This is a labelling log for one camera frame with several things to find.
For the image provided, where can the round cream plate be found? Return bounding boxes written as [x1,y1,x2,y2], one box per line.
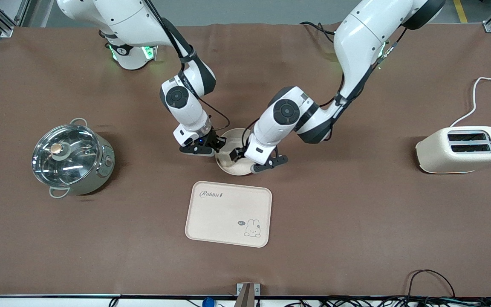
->
[215,127,257,176]

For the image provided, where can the cream rabbit print tray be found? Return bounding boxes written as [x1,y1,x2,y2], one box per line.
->
[185,181,273,248]

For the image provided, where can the grey electric cooking pot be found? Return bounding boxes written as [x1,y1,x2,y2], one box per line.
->
[32,118,116,199]

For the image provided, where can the cream two-slot toaster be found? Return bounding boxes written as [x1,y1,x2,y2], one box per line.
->
[415,126,491,174]

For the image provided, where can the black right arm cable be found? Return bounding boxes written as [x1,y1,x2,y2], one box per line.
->
[143,0,231,130]

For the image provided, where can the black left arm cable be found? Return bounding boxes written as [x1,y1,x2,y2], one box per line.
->
[319,26,404,109]

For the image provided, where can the grey metal bracket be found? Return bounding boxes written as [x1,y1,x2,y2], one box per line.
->
[236,282,261,307]

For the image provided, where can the black cable behind arm base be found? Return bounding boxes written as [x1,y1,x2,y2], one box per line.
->
[300,21,336,43]

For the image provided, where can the black looped cable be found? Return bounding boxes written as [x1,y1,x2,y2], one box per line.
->
[405,269,457,299]

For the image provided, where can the black cable bundle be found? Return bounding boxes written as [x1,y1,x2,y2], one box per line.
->
[280,295,491,307]

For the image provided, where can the white toaster power cable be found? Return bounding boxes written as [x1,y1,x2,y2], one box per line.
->
[449,75,491,127]

